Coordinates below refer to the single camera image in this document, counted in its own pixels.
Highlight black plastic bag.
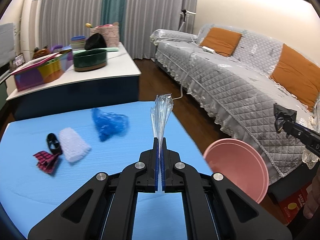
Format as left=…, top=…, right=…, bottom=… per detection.
left=273, top=103, right=297, bottom=133

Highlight pink black patterned wrapper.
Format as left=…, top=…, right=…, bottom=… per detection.
left=33, top=151, right=61, bottom=174

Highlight black elastic band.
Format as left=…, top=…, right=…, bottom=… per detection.
left=46, top=133, right=62, bottom=155

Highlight blue plastic bag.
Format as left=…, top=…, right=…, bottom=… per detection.
left=91, top=108, right=129, bottom=142

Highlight clear zip bag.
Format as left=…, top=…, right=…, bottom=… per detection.
left=150, top=94, right=174, bottom=141

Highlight person's right hand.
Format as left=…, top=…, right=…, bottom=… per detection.
left=303, top=177, right=319, bottom=219

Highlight pink plastic basin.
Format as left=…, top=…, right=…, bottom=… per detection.
left=203, top=139, right=269, bottom=204

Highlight near orange cushion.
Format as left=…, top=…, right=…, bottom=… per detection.
left=270, top=44, right=319, bottom=111

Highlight orange cushion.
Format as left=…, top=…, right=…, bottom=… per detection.
left=200, top=27, right=242, bottom=57
left=270, top=44, right=319, bottom=111

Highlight red box under sofa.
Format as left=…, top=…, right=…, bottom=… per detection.
left=279, top=184, right=312, bottom=223

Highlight blue foam table mat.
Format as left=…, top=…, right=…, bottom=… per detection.
left=1, top=101, right=211, bottom=239

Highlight grey quilted sofa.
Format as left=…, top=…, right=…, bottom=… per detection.
left=150, top=24, right=319, bottom=182

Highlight white top coffee table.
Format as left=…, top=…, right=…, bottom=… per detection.
left=7, top=44, right=141, bottom=120

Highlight far orange cushion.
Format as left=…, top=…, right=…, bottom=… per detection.
left=200, top=27, right=242, bottom=57

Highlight white power strip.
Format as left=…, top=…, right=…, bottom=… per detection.
left=201, top=46, right=215, bottom=54

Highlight dark green round tin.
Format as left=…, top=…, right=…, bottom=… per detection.
left=73, top=49, right=107, bottom=72

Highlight colourful storage box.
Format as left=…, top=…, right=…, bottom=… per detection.
left=12, top=49, right=73, bottom=92

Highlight stacked coloured bowls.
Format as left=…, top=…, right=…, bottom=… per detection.
left=71, top=36, right=86, bottom=50

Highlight pink quilted basket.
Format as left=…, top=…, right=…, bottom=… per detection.
left=90, top=22, right=120, bottom=47

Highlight white floor lamp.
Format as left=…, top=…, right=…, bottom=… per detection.
left=178, top=9, right=196, bottom=32

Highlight grey covered television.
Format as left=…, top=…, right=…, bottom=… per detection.
left=0, top=23, right=15, bottom=67

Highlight grey curtain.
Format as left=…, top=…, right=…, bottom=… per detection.
left=40, top=0, right=197, bottom=59

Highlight white standing air conditioner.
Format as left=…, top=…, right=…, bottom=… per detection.
left=20, top=0, right=42, bottom=62

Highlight teal curtain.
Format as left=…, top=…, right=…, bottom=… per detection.
left=100, top=0, right=126, bottom=42

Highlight white power cable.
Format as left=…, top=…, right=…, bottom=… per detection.
left=172, top=52, right=198, bottom=101

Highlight small photo frame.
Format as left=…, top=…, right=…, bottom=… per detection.
left=12, top=53, right=25, bottom=68

